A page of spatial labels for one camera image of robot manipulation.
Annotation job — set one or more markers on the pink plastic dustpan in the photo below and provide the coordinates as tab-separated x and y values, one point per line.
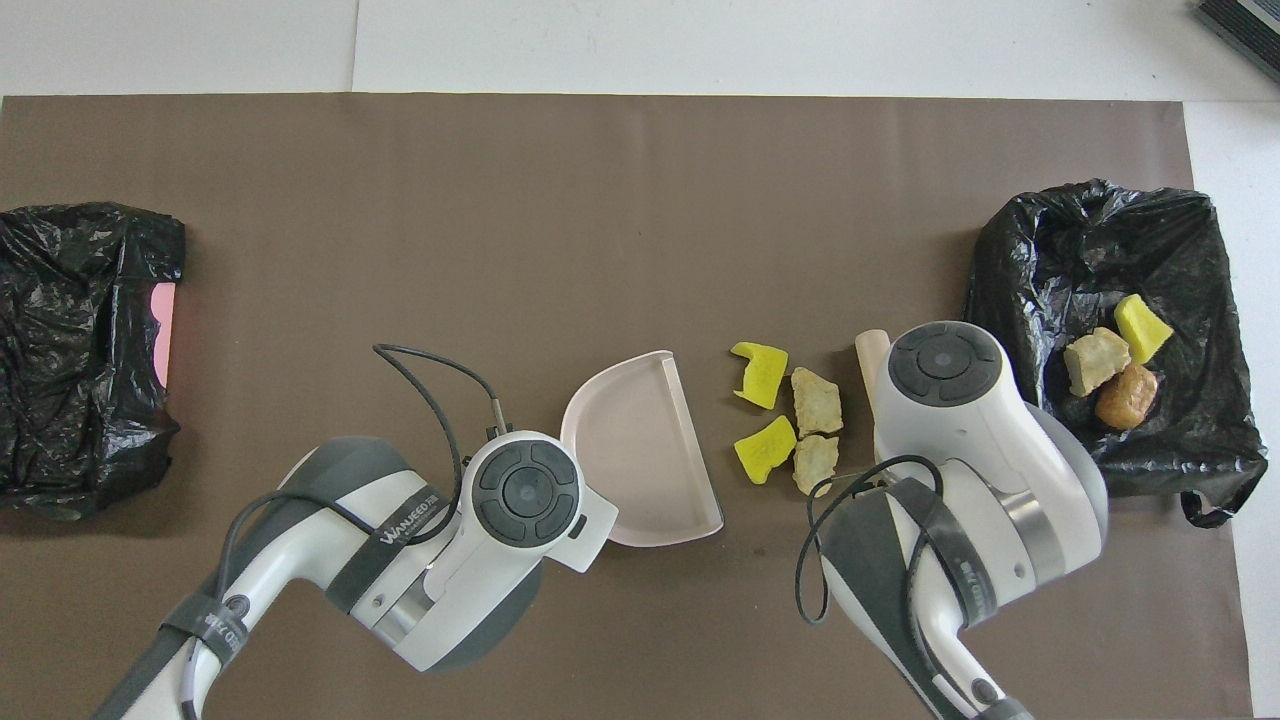
640	450

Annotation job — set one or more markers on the yellow sponge piece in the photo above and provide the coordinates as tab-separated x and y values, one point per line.
765	449
1140	328
762	372

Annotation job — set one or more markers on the beige torn foam chunk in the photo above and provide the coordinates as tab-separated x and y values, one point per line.
1095	360
816	400
815	463

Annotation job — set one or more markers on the pink hand brush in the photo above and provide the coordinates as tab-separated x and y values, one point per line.
870	350

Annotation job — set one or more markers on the brown sponge cylinder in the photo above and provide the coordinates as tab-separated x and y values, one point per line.
1127	397

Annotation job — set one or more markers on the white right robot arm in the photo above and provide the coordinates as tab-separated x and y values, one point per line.
960	450

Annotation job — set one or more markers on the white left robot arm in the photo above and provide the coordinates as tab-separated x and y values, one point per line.
450	590

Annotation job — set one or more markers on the pink plastic bin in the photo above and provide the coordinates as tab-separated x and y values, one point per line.
163	335

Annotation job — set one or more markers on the black plastic trash bag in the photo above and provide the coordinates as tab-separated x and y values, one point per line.
70	330
1190	250

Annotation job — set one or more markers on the brown paper table mat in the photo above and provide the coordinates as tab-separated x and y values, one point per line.
640	150

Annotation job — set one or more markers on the black ribbed box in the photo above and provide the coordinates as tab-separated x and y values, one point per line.
1245	30

